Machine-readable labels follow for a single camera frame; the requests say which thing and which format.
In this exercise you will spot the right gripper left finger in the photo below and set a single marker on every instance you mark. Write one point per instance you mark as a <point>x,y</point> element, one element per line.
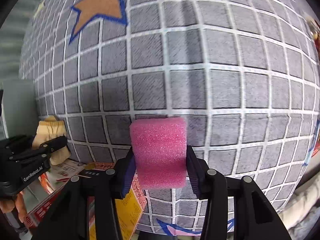
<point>68,216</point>

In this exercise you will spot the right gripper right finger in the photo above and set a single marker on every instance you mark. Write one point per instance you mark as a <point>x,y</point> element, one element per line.
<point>254,215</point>

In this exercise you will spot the person left hand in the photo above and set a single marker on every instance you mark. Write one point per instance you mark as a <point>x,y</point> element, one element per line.
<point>7,205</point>

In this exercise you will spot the orange white tissue pack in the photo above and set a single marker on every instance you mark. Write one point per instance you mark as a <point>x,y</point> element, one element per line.
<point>58,175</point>

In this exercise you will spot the white grey storage box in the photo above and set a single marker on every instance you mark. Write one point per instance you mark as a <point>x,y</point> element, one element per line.
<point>19,112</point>

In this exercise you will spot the green curtain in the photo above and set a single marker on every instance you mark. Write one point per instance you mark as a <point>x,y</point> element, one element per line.
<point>15,17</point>

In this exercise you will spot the grey checked star tablecloth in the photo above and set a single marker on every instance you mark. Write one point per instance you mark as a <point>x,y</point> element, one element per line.
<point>242,73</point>

